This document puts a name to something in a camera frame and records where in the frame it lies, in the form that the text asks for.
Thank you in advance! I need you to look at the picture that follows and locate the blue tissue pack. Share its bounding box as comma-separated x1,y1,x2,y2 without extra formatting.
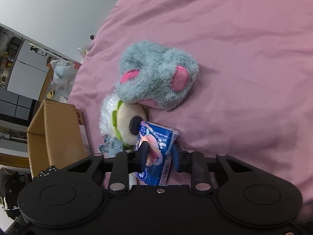
134,121,179,186

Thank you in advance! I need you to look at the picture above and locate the blue grey patterned sock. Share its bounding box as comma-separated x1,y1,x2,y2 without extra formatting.
98,135,125,158

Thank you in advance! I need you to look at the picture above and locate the burger plush toy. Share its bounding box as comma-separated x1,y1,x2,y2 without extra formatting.
111,100,147,146

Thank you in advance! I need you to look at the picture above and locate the clear bag white stuffing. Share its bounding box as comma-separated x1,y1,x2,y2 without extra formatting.
99,92,120,137

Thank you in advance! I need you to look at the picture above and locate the grey fluffy plush slipper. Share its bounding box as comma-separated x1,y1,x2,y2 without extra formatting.
115,41,199,111

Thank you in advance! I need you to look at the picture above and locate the brown cardboard box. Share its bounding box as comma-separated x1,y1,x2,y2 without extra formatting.
27,99,91,177

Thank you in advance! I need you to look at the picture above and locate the yellow slipper near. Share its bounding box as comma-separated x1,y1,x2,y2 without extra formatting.
47,90,55,100

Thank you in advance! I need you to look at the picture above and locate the large white plastic bag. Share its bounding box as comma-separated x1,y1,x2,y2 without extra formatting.
50,60,80,92

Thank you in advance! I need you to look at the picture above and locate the small clear plastic bag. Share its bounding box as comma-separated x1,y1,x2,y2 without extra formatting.
77,45,90,58

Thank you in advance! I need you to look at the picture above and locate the white floor cabinet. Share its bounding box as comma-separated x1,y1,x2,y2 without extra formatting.
6,40,51,100

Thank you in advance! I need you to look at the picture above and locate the black spray bottle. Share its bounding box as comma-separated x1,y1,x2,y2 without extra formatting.
30,46,47,56

